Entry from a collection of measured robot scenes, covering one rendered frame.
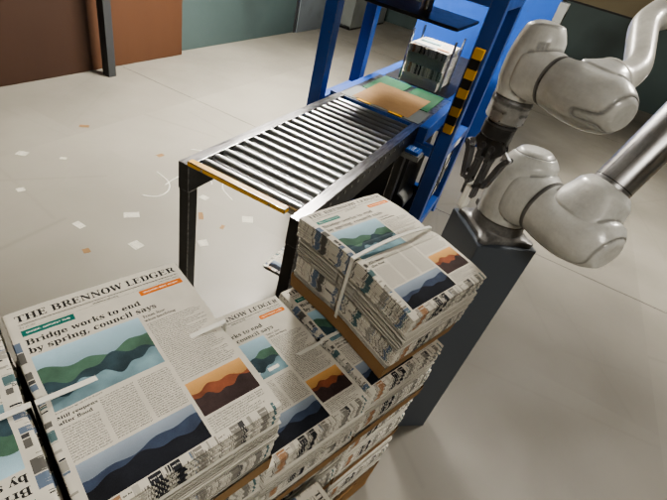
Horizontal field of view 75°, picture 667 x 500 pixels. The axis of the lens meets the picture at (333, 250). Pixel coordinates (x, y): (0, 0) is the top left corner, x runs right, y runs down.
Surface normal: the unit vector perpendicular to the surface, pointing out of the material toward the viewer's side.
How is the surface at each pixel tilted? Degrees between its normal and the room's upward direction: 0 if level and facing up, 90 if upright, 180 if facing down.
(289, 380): 1
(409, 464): 0
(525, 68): 85
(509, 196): 89
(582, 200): 60
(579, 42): 90
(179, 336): 0
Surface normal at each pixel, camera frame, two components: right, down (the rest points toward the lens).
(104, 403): 0.22, -0.76
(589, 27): -0.46, 0.47
